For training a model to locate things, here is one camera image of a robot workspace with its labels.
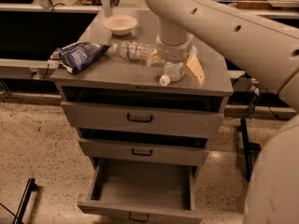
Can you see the grey bottom drawer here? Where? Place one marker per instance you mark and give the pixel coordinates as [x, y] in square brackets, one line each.
[142, 192]

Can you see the blue chip bag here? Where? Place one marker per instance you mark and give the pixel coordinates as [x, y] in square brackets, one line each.
[78, 56]

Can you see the white paper bowl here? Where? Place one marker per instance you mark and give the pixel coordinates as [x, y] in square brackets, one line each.
[120, 24]

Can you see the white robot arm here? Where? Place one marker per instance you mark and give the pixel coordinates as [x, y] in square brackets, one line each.
[266, 50]

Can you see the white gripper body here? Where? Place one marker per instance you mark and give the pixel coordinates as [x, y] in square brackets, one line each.
[173, 52]

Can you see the grey top drawer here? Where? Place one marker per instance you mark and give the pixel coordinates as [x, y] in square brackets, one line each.
[142, 119]

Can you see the grey metal drawer cabinet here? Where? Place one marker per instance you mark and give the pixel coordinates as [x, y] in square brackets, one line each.
[112, 80]

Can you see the blue label plastic bottle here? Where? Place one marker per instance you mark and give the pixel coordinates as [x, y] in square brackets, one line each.
[174, 72]

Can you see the black stand pole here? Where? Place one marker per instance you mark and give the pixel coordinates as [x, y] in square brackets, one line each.
[30, 187]
[248, 147]

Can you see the clear plastic water bottle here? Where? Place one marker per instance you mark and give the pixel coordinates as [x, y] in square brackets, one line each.
[133, 50]

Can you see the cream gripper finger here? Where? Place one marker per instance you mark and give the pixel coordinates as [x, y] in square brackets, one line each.
[154, 58]
[194, 69]

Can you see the grey drawer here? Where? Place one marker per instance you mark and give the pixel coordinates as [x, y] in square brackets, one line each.
[142, 192]
[142, 119]
[143, 152]

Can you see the grey middle drawer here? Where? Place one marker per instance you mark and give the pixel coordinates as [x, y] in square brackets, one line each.
[143, 152]

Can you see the black stand pole left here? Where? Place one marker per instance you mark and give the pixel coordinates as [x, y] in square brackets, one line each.
[30, 187]

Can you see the black stand pole right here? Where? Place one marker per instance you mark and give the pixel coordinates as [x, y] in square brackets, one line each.
[248, 147]

